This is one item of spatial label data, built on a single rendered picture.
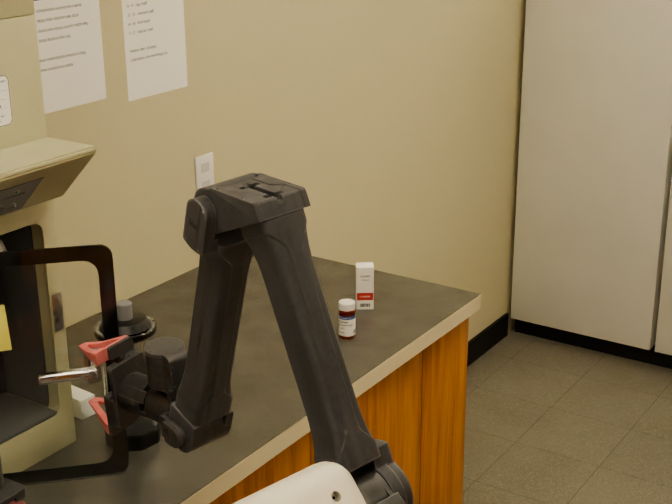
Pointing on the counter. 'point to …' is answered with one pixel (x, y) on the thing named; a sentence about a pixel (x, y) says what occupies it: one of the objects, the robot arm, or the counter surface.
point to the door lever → (69, 374)
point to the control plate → (17, 195)
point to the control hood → (44, 167)
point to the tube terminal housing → (25, 118)
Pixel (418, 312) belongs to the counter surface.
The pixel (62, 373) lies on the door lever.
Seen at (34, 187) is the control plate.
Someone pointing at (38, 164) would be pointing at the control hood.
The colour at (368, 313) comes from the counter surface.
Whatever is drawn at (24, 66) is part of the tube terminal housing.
